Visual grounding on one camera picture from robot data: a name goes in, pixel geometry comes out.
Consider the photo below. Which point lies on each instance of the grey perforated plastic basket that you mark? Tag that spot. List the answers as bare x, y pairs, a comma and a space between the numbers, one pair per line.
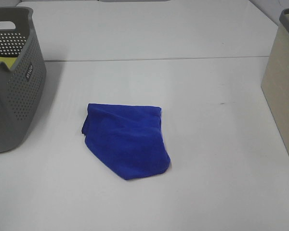
21, 86

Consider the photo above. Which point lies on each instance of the yellow folded towel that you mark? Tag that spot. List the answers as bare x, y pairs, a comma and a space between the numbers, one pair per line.
8, 61

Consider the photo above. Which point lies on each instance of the blue towel on table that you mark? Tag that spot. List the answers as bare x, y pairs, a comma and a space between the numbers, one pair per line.
127, 139

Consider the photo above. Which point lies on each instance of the beige basket with grey rim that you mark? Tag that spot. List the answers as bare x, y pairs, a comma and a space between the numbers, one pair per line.
275, 82

